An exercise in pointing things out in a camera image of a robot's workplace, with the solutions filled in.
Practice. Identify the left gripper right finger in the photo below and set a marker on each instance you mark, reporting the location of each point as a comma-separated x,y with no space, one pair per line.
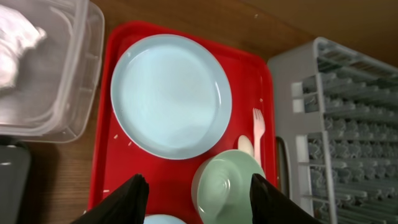
270,206

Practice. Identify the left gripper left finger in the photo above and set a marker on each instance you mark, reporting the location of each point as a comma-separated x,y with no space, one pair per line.
126,205

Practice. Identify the light blue bowl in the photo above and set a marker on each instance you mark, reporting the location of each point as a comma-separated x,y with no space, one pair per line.
162,219

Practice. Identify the green bowl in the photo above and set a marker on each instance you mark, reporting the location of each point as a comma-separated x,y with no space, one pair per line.
221,186

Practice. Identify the grey dishwasher rack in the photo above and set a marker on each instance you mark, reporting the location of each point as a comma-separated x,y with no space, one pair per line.
336,120

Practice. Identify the black food waste tray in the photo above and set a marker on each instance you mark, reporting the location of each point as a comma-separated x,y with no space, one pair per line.
15,166

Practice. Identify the clear plastic waste bin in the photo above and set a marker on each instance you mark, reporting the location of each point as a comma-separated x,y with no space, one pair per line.
51,97

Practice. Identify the red serving tray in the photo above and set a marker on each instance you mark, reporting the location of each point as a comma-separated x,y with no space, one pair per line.
116,158

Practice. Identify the white plastic spoon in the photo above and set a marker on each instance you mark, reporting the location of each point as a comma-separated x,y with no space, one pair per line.
245,145

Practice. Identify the pink plastic fork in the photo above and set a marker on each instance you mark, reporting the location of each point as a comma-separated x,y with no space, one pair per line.
259,130

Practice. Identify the light blue plate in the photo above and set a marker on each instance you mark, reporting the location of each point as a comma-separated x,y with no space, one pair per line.
171,96

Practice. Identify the crumpled white napkin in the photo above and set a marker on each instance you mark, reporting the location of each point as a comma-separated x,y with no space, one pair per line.
18,35

